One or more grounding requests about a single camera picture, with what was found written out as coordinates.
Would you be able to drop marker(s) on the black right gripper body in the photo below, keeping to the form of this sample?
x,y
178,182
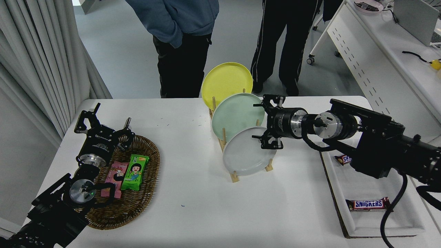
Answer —
x,y
282,123

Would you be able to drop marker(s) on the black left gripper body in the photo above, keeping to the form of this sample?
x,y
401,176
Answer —
x,y
100,143

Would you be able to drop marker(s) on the grey plate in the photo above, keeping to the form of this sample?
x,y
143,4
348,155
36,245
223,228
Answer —
x,y
244,156

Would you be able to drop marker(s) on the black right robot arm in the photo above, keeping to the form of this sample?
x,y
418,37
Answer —
x,y
379,144

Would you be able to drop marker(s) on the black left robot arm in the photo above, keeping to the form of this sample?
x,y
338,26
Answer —
x,y
51,217

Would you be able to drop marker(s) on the person's right forearm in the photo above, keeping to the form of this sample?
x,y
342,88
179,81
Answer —
x,y
170,32

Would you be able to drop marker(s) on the mint green plate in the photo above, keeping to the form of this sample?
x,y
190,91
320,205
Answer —
x,y
237,113

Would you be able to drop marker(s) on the wooden plate rack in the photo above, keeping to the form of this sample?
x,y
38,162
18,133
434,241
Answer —
x,y
234,177

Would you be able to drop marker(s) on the yellow plate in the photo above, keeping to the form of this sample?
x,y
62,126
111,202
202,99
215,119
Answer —
x,y
224,81

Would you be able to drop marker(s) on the pink snack bar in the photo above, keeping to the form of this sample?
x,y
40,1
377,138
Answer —
x,y
115,172

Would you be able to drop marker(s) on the green snack bar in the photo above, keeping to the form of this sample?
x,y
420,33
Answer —
x,y
135,172

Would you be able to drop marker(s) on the person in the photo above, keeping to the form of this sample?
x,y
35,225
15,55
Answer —
x,y
182,51
289,38

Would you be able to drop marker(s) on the small snickers bar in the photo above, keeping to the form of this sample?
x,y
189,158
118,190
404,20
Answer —
x,y
342,159

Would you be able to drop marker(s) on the brown wicker basket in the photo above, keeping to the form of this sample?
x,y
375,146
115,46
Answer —
x,y
141,203

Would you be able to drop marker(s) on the grey curtain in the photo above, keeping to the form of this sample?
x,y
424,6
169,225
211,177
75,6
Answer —
x,y
38,62

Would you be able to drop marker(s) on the white foam tray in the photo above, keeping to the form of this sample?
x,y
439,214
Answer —
x,y
365,186

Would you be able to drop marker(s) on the long snickers bar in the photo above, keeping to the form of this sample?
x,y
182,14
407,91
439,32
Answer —
x,y
368,204

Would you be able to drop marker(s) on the white perforated desk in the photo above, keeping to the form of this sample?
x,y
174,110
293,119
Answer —
x,y
386,58

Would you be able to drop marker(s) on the pink bowl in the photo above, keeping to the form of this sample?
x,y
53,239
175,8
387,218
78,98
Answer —
x,y
368,7

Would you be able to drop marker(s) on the grey laptop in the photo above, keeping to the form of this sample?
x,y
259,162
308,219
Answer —
x,y
413,20

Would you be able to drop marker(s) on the yellow connector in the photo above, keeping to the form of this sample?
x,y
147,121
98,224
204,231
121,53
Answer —
x,y
436,64

